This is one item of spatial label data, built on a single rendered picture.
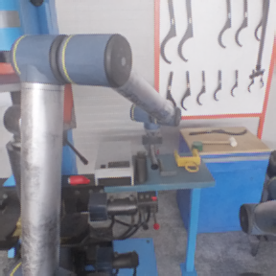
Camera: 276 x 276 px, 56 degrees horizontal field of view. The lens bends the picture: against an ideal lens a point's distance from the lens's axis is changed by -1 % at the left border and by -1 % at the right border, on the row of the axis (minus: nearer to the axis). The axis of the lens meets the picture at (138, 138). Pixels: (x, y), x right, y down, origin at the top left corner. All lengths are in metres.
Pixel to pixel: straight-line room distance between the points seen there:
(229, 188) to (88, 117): 1.89
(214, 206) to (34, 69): 2.24
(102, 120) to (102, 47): 2.72
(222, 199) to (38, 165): 2.10
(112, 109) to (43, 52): 2.58
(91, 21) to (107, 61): 2.52
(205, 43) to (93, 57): 2.67
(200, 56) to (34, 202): 2.75
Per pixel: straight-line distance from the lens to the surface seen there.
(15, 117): 1.31
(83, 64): 0.74
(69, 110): 1.36
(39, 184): 0.92
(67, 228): 1.52
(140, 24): 3.20
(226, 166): 2.51
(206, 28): 3.31
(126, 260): 1.96
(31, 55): 0.86
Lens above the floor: 2.00
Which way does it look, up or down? 24 degrees down
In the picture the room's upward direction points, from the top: 1 degrees counter-clockwise
